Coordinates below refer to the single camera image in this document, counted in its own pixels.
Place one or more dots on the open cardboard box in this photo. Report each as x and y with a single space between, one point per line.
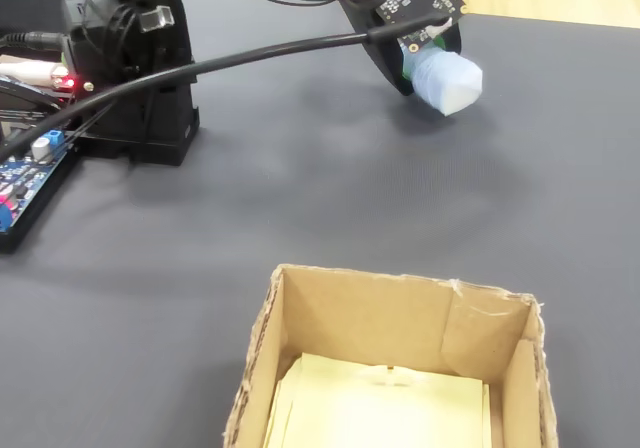
370 318

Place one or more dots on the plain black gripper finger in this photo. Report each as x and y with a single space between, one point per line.
456 38

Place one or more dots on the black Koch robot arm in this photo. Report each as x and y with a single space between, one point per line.
145 98

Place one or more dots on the yellow paper sheets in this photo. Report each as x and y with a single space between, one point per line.
380 408

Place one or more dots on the motor driver board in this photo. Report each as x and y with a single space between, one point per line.
75 84

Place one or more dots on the blue circuit board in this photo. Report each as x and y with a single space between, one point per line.
20 183

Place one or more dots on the grey table mat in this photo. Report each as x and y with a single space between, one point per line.
350 193

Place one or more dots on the green-padded black gripper finger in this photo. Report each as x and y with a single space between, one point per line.
389 65

